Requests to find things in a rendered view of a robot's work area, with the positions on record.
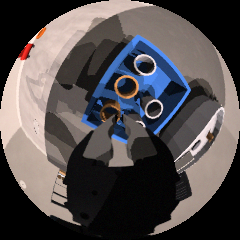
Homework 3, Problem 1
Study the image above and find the blue crate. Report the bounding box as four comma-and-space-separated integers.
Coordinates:
81, 35, 191, 144

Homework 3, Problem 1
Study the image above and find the steel bushing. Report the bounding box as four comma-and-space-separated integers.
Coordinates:
130, 54, 156, 76
127, 112, 145, 127
140, 95, 163, 119

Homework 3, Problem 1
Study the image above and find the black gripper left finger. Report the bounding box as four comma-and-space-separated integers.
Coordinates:
63, 114, 117, 185

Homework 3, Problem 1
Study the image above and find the bronze bushing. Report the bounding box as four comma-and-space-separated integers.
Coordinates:
206, 132, 214, 142
100, 99, 121, 122
115, 75, 139, 98

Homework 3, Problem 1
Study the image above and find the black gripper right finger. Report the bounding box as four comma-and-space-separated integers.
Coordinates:
122, 114, 180, 183

